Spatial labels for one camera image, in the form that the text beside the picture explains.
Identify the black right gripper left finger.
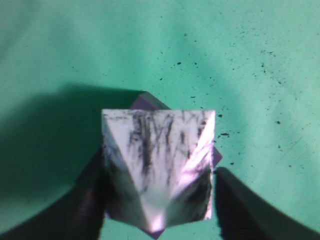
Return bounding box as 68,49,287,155
0,149,106,240

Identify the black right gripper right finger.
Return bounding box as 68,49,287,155
214,167,320,240

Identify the white marbled square pyramid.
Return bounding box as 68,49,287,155
100,108,217,232

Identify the dark purple cube block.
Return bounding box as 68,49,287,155
74,91,224,240

